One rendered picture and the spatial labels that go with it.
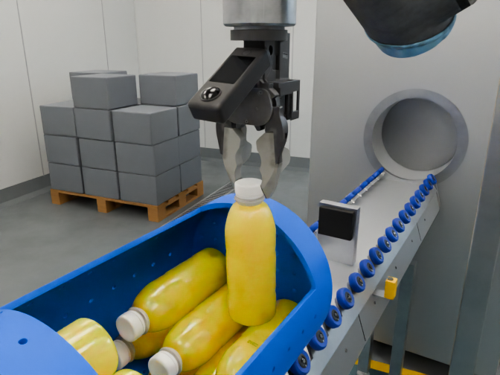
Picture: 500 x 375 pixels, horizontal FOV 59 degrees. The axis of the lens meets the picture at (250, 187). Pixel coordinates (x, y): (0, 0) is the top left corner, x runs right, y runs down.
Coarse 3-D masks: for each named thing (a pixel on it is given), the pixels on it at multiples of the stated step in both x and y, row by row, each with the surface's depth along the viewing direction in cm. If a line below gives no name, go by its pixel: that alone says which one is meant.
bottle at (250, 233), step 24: (240, 216) 58; (264, 216) 58; (240, 240) 58; (264, 240) 58; (240, 264) 59; (264, 264) 60; (240, 288) 60; (264, 288) 61; (240, 312) 62; (264, 312) 62
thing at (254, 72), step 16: (240, 48) 54; (256, 48) 53; (224, 64) 53; (240, 64) 52; (256, 64) 51; (208, 80) 51; (224, 80) 50; (240, 80) 50; (256, 80) 52; (208, 96) 48; (224, 96) 48; (240, 96) 50; (192, 112) 50; (208, 112) 48; (224, 112) 48
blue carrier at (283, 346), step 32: (192, 224) 78; (224, 224) 77; (288, 224) 66; (128, 256) 65; (160, 256) 74; (288, 256) 72; (320, 256) 67; (64, 288) 55; (96, 288) 63; (128, 288) 70; (288, 288) 74; (320, 288) 65; (0, 320) 40; (32, 320) 40; (64, 320) 60; (96, 320) 65; (288, 320) 57; (320, 320) 67; (0, 352) 36; (32, 352) 36; (64, 352) 37; (256, 352) 51; (288, 352) 58
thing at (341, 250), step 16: (320, 208) 111; (336, 208) 110; (352, 208) 108; (320, 224) 112; (336, 224) 110; (352, 224) 108; (320, 240) 116; (336, 240) 113; (352, 240) 111; (336, 256) 114; (352, 256) 112
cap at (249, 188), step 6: (240, 180) 60; (246, 180) 60; (252, 180) 60; (258, 180) 59; (234, 186) 59; (240, 186) 57; (246, 186) 57; (252, 186) 57; (258, 186) 58; (240, 192) 58; (246, 192) 57; (252, 192) 57; (258, 192) 58; (240, 198) 58; (246, 198) 58; (252, 198) 58
